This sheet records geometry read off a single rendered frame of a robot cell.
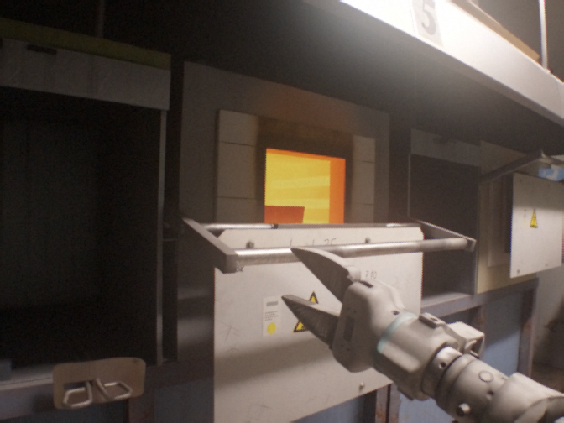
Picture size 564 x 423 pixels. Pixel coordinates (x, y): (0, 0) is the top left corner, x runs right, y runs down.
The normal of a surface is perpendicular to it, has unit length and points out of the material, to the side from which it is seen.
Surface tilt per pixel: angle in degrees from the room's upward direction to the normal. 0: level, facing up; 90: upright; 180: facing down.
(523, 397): 28
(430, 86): 90
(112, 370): 92
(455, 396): 81
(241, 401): 90
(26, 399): 90
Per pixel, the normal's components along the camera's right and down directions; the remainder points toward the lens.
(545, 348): -0.81, -0.02
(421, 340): -0.27, -0.84
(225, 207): 0.58, 0.01
